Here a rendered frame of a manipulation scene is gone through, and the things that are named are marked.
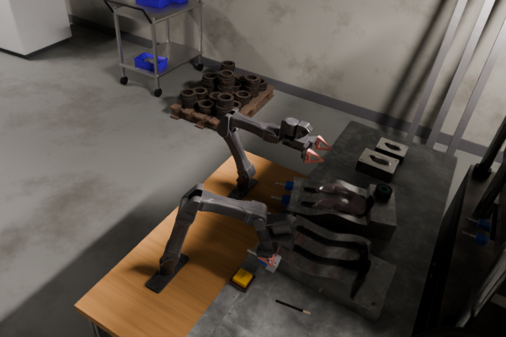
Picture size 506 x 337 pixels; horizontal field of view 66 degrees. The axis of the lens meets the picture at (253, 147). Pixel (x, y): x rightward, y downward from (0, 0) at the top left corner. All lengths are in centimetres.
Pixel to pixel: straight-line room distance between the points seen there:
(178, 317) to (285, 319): 40
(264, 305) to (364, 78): 310
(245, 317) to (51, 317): 139
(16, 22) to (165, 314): 439
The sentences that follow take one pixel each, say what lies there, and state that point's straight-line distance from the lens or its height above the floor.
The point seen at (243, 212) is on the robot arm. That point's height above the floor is 121.
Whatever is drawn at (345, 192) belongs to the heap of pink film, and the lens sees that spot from 199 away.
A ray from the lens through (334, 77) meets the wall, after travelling 440.
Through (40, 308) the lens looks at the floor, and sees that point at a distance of 274.
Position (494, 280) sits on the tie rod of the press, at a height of 115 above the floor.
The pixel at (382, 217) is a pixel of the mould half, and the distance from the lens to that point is 192.
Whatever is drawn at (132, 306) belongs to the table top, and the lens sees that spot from 165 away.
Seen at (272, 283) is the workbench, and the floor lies 80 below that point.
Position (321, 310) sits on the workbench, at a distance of 166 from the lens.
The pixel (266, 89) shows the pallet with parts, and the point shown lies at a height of 13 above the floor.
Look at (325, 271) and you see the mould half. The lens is 163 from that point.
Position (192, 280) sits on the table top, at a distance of 168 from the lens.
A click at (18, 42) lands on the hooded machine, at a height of 23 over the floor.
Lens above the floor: 218
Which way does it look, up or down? 36 degrees down
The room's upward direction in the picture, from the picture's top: 6 degrees clockwise
